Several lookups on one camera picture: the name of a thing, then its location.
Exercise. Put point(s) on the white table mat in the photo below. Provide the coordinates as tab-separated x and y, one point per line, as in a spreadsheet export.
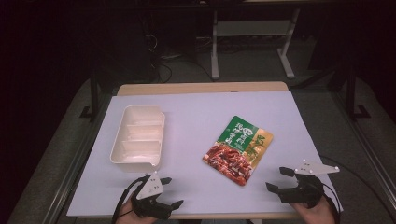
193	102

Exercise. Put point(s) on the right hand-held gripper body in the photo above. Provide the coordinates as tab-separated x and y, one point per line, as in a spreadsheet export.
306	189

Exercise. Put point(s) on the person's left hand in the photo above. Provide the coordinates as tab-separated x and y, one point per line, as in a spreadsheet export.
132	216

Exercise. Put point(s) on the white metal desk frame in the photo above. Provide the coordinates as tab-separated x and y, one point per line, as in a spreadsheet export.
214	46

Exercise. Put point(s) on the black metal stand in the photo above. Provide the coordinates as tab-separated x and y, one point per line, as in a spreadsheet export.
351	93
94	99

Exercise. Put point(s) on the white divided plastic container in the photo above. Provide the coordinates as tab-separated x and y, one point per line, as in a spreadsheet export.
138	140

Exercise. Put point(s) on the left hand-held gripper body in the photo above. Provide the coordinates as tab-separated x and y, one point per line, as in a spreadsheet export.
151	186

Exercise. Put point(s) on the person's right hand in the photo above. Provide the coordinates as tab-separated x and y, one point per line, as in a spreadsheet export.
316	214

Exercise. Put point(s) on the metal frame rail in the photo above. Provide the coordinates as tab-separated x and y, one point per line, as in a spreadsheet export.
367	149
71	174

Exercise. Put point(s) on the green and red snack packet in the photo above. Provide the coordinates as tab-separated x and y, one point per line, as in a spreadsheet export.
238	151

